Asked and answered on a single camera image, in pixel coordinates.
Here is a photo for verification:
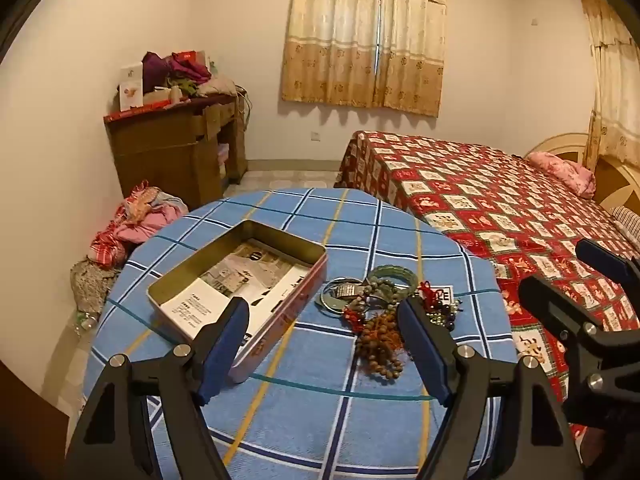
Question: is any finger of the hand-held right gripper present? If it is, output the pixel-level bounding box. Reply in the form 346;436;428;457
575;237;640;286
518;275;640;361

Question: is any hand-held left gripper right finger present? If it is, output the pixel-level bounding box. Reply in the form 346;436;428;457
397;296;583;480

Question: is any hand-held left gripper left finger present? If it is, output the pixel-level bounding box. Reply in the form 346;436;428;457
65;296;251;480

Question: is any dark purple bead bracelet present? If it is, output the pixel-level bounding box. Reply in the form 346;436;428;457
425;301;463;332

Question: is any brown wooden bead string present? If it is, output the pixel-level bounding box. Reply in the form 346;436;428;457
354;310;407;380

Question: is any green jade bangle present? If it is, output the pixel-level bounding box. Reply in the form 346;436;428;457
367;265;418;302

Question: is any rectangular metal tin box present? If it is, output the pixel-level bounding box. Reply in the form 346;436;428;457
146;219;328;386

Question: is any striped pillow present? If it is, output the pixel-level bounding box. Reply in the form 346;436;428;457
612;205;640;237

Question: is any printed paper sheet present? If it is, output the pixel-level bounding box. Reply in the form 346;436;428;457
167;242;308;342

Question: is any white printed card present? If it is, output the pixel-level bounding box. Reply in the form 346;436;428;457
425;285;454;307

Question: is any wooden headboard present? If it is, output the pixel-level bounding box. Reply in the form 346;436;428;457
522;132;640;217

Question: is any blue plaid tablecloth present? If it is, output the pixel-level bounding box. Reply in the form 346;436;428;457
82;187;516;480

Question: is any pink pillow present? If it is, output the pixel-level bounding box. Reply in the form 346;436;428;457
527;151;597;199

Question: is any silver bangle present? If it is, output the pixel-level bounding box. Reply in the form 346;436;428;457
320;277;362;318

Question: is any bed with red patterned cover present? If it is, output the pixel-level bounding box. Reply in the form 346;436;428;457
335;130;640;441

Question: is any grey patterned sack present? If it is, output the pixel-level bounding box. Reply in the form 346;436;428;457
70;255;122;322

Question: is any pink clothes pile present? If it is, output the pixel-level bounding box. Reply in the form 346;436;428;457
90;180;189;267

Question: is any narrow beige patterned curtain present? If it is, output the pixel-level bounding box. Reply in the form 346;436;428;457
580;0;640;171

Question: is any brown wooden cabinet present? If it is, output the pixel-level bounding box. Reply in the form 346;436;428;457
104;92;249;211

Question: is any flat red box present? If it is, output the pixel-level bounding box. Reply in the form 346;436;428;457
104;100;191;122

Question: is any pile of clothes on cabinet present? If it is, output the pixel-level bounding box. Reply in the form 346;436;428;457
142;51;238;99

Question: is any white carton box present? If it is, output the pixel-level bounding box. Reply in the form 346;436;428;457
119;62;146;111

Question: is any wide beige patterned curtain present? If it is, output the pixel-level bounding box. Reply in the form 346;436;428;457
280;0;449;119

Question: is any green bead bracelet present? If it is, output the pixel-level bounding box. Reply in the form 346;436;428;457
350;280;401;312

